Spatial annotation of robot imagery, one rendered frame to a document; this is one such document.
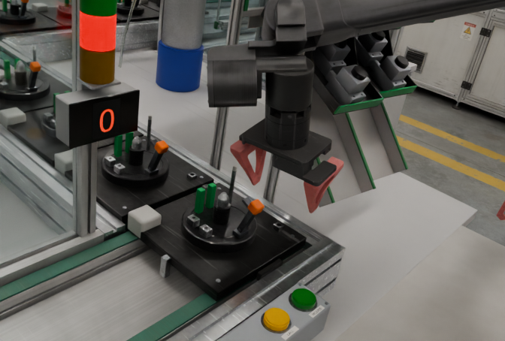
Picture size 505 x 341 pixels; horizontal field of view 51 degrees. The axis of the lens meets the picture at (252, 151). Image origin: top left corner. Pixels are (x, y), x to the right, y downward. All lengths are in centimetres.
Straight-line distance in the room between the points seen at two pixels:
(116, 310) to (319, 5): 57
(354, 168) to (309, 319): 41
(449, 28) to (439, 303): 398
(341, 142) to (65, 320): 66
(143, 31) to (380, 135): 125
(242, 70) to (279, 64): 4
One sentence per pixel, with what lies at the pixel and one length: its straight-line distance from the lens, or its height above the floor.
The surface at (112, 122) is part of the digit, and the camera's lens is 84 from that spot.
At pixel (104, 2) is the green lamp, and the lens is 77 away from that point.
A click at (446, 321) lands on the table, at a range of 115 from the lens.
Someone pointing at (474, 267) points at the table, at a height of 86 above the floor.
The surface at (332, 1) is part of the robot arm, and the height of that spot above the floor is 145.
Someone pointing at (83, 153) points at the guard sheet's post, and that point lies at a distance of 90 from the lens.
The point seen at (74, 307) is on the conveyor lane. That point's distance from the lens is 93.
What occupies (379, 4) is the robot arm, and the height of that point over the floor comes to 145.
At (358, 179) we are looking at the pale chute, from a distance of 118.
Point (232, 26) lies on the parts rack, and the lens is 113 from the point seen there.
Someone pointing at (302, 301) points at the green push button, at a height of 97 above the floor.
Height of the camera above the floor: 157
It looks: 27 degrees down
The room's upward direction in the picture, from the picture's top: 10 degrees clockwise
